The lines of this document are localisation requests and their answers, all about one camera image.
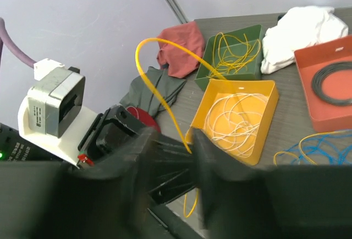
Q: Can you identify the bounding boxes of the grey cloth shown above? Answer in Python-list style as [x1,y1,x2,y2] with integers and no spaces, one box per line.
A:
[118,66,188,119]

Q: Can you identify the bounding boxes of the yellow plastic tray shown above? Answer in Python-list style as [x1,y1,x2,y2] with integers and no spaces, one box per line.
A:
[190,79,279,165]

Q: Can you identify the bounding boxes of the pink cloth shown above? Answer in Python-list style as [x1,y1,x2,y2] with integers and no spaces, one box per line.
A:
[157,21,205,79]

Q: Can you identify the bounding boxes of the black coiled cable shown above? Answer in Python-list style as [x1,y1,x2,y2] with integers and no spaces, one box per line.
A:
[311,62,352,107]

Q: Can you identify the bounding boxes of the white crumpled cloth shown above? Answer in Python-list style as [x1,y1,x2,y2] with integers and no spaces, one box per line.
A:
[261,5,349,74]

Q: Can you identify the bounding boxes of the green plastic tray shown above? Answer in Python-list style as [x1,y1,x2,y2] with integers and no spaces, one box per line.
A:
[203,25,264,80]

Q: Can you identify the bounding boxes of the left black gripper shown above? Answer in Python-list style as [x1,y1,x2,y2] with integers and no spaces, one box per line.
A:
[79,105,203,238]

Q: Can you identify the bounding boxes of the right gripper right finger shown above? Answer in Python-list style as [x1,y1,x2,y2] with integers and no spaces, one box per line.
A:
[192,129,351,238]

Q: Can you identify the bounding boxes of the orange plastic tray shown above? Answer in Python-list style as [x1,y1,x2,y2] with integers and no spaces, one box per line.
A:
[294,35,351,132]

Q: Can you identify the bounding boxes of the dark red cloth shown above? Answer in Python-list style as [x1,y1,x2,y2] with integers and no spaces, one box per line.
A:
[126,106,161,133]

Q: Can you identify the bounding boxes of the yellow thin cable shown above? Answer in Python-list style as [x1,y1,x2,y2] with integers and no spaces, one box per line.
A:
[135,31,262,218]

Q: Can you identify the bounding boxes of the white thin cable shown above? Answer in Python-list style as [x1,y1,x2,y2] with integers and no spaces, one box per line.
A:
[126,93,269,157]

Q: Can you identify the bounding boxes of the blue thin cable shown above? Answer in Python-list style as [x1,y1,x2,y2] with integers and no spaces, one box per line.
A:
[285,130,352,166]

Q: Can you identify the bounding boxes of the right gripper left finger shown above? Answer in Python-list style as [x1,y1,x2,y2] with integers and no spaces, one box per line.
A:
[1,127,158,238]

